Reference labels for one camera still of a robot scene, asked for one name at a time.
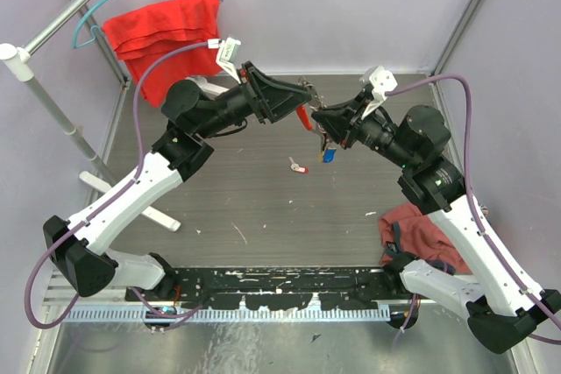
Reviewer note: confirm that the blue key tag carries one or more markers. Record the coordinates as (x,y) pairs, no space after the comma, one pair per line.
(329,155)

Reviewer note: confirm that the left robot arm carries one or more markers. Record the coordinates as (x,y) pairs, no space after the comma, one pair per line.
(80,245)

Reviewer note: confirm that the white clothes rack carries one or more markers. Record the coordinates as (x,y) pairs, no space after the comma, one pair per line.
(39,163)

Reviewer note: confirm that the crumpled maroon shirt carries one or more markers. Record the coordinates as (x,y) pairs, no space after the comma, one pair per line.
(406,229)

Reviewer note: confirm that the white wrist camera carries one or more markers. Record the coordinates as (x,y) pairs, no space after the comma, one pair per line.
(226,53)
(381,82)

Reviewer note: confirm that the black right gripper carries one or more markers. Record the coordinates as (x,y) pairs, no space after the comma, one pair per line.
(338,125)

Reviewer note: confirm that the silver key with red tag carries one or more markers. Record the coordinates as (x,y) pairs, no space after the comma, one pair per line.
(296,168)

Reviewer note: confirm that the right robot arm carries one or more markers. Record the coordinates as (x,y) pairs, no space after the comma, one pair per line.
(504,305)

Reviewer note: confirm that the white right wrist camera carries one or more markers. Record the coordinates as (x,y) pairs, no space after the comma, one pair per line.
(381,82)

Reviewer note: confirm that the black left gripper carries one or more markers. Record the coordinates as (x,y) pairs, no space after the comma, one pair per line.
(292,95)

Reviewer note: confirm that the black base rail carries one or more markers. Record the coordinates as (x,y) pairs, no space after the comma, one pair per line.
(281,288)

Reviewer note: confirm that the red cloth on hanger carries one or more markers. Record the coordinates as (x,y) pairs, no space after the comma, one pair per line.
(140,37)

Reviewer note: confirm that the slotted cable duct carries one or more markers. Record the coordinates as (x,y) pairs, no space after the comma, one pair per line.
(309,314)

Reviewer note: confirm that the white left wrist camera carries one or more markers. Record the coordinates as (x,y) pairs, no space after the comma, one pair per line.
(226,53)

